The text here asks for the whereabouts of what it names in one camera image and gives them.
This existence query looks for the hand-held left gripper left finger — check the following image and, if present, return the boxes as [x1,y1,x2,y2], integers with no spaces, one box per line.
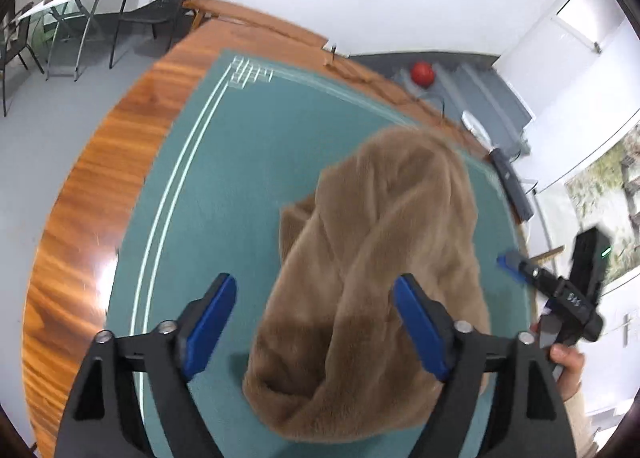
[54,272,238,458]

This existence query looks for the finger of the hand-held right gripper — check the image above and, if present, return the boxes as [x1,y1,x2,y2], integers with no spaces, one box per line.
[496,251,547,289]

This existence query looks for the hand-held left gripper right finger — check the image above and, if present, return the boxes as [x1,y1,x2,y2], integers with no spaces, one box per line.
[392,273,576,458]

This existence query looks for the brown fleece sweater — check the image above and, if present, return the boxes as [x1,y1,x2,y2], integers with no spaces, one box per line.
[242,125,492,444]

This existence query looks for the person's right forearm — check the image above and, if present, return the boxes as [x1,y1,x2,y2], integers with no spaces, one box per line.
[562,380,598,458]

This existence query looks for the person's right hand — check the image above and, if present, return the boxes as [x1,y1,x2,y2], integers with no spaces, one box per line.
[530,322,586,402]

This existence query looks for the black power strip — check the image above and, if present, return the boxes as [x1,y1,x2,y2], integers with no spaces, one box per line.
[489,147,535,220]

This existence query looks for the white oval object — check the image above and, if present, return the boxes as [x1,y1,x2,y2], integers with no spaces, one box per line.
[461,110,492,145]

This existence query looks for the green table mat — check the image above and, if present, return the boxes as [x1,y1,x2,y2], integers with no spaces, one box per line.
[102,48,538,458]

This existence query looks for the grey stairs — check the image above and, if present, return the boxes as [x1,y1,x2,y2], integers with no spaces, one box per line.
[350,52,537,166]

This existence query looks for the red ball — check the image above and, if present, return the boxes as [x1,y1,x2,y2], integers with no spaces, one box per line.
[410,62,435,87]

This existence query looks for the white folding table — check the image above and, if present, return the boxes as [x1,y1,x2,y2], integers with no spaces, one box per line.
[14,0,147,83]

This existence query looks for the wall poster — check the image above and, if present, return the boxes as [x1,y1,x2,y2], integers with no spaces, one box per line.
[564,122,640,296]

